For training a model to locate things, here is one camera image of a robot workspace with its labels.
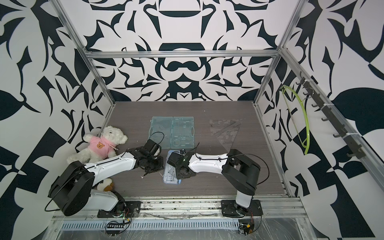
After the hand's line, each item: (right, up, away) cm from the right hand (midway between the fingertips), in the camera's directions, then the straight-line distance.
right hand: (181, 172), depth 86 cm
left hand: (-10, +4, +1) cm, 11 cm away
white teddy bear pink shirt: (-46, +14, 0) cm, 48 cm away
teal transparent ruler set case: (-4, +21, +16) cm, 27 cm away
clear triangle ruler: (+29, +22, +19) cm, 42 cm away
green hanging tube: (+57, +24, -20) cm, 65 cm away
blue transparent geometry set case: (-6, -1, -3) cm, 6 cm away
